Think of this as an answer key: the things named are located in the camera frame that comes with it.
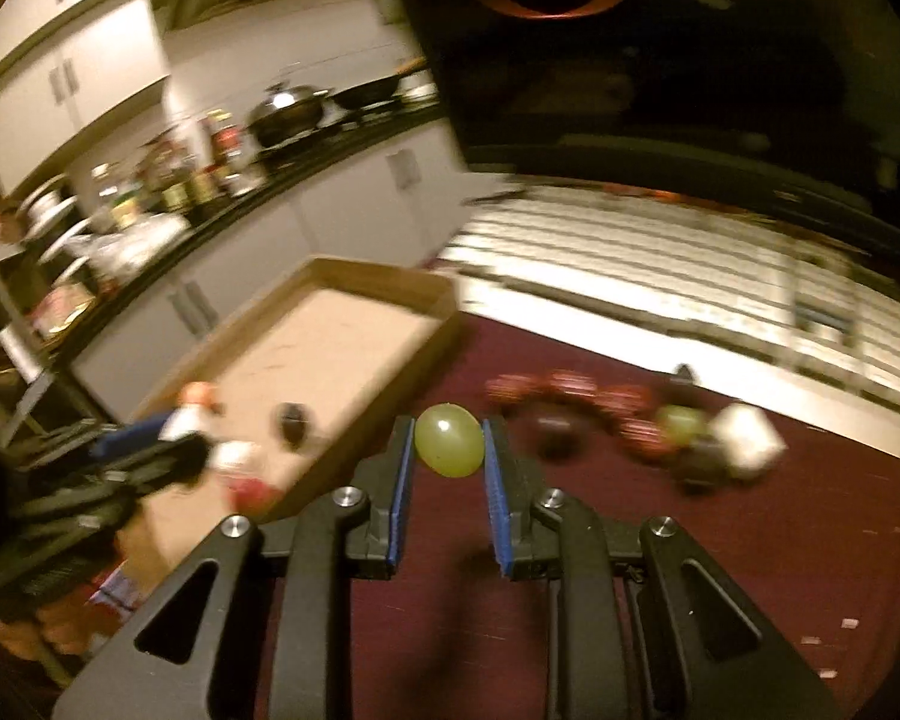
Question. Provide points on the dark red desk mat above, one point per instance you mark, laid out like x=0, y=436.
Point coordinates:
x=720, y=577

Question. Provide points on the dark purple grape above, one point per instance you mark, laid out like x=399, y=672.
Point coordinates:
x=679, y=379
x=559, y=427
x=294, y=424
x=701, y=465

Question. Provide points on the green grape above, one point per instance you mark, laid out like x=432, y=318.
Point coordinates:
x=450, y=441
x=679, y=420

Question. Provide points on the wrinkled red date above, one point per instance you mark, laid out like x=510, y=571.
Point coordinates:
x=624, y=399
x=645, y=441
x=510, y=391
x=570, y=384

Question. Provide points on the row of condiment bottles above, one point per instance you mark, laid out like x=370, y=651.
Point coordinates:
x=187, y=180

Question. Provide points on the shallow cardboard box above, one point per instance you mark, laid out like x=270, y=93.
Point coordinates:
x=330, y=345

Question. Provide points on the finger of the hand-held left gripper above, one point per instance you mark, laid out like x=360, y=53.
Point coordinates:
x=127, y=440
x=176, y=465

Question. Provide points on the steel wok with lid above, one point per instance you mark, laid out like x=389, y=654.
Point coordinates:
x=289, y=112

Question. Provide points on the dish rack with plates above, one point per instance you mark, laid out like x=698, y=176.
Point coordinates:
x=37, y=240

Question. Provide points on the white cube block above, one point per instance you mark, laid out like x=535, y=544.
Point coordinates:
x=236, y=456
x=176, y=424
x=746, y=439

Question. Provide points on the black frying pan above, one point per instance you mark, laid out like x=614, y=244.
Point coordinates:
x=375, y=94

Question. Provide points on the white kitchen cabinets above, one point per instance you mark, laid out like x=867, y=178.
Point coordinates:
x=270, y=240

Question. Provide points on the person's left hand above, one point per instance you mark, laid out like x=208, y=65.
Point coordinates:
x=45, y=626

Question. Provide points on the black monitor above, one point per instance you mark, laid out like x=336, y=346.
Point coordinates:
x=645, y=90

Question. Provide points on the white keyboard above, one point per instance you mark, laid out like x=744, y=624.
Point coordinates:
x=682, y=262

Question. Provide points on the small red tomato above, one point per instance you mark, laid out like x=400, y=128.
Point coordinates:
x=253, y=493

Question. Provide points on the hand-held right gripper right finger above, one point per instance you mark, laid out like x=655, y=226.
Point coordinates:
x=495, y=495

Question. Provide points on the white upper cabinets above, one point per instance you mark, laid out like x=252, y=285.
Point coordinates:
x=75, y=75

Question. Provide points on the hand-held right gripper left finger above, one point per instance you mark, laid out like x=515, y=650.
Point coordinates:
x=397, y=495

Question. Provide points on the black kitchen counter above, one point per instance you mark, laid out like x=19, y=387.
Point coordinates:
x=307, y=157

